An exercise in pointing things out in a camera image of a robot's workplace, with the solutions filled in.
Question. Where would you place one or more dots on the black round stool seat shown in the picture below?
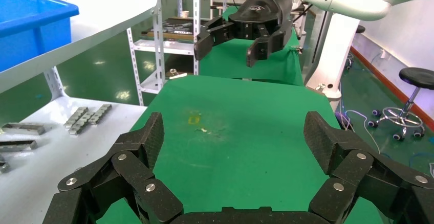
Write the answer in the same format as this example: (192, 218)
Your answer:
(360, 29)

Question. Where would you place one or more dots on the green cloth covered table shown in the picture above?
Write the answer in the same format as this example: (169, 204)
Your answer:
(230, 63)

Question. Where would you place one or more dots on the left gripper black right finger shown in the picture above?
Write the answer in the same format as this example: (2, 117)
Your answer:
(352, 168)

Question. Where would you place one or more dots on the grey terminal strip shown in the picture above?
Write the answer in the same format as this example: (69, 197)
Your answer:
(100, 114)
(76, 116)
(81, 125)

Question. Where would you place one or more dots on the grey metal rail piece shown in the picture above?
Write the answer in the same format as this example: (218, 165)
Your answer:
(23, 128)
(18, 145)

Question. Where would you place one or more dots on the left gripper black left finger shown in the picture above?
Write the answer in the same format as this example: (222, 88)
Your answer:
(132, 168)

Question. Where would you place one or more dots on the white paper cup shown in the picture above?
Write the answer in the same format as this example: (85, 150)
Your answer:
(184, 13)

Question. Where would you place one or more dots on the white robot torso column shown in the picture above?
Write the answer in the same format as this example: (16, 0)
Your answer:
(334, 53)

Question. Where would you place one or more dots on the black swivel stool chrome base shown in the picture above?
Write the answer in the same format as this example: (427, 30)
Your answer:
(418, 77)

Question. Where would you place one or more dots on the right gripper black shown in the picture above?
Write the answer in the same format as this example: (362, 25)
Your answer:
(268, 9)

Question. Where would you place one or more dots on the green table cloth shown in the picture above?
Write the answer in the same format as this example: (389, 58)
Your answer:
(237, 131)

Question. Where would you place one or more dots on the grey metal parts pile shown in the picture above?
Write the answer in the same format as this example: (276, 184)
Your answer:
(178, 27)

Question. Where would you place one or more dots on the large blue plastic bin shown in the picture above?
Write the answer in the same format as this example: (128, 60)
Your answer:
(30, 26)

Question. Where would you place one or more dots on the white metal shelf rack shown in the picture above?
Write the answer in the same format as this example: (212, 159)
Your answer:
(101, 9)

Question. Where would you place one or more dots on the white slotted storage rack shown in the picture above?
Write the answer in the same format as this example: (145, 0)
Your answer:
(158, 46)

